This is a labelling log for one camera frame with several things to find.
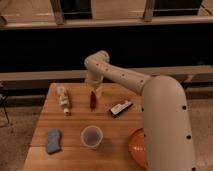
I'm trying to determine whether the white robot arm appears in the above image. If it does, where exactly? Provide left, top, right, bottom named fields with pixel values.
left=84, top=50, right=198, bottom=171

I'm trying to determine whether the white ceramic cup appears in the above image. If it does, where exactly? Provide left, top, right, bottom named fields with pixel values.
left=81, top=125, right=103, bottom=149

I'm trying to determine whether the black and white box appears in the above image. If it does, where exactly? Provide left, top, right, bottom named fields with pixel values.
left=109, top=100, right=133, bottom=118

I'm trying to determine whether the white squeeze tube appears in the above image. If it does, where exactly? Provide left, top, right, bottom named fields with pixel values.
left=57, top=86, right=71, bottom=116

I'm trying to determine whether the wooden cutting board table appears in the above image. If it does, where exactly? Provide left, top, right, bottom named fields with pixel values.
left=23, top=83, right=146, bottom=171

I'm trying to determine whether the orange bowl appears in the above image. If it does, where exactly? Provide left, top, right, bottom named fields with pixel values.
left=128, top=128, right=147, bottom=169

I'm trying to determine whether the blue sponge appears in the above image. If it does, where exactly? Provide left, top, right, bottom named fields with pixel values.
left=45, top=130, right=62, bottom=154

